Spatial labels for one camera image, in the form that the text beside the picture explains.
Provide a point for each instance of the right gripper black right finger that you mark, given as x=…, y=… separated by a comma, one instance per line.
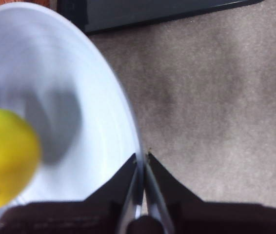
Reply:
x=213, y=219

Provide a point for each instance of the blue round plate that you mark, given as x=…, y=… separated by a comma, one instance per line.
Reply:
x=79, y=73

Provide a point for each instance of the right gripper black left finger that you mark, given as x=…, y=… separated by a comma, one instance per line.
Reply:
x=79, y=217

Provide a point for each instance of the black flat tray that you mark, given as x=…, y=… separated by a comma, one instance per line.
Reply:
x=152, y=9

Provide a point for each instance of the yellow lemon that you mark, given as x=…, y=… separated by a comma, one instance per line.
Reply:
x=6, y=156

